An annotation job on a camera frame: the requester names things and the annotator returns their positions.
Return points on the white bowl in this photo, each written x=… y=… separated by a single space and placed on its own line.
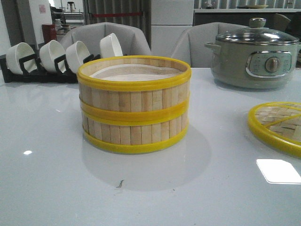
x=110 y=46
x=15 y=53
x=49 y=52
x=75 y=55

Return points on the glass pot lid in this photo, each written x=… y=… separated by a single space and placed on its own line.
x=257 y=33

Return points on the red cylinder bin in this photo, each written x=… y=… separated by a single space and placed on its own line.
x=49 y=32

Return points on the grey chair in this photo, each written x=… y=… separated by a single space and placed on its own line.
x=131 y=39
x=190 y=46

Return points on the paper liner left tier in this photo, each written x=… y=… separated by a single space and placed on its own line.
x=135 y=72

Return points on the white cabinet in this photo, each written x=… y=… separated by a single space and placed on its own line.
x=169 y=18

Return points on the black bowl rack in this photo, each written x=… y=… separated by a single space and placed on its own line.
x=62 y=74

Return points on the bamboo steamer tier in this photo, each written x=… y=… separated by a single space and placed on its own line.
x=134 y=100
x=135 y=139

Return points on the white bowl far right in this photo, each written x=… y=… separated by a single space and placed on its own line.
x=110 y=46

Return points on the grey electric cooking pot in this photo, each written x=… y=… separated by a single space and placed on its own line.
x=253 y=66

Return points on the left grey chair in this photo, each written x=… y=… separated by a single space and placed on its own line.
x=131 y=39

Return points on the right grey chair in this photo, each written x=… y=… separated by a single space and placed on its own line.
x=190 y=46

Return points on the white bowl far left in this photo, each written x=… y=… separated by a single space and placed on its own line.
x=15 y=53

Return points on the woven bamboo steamer lid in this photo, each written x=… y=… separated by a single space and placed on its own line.
x=277 y=124

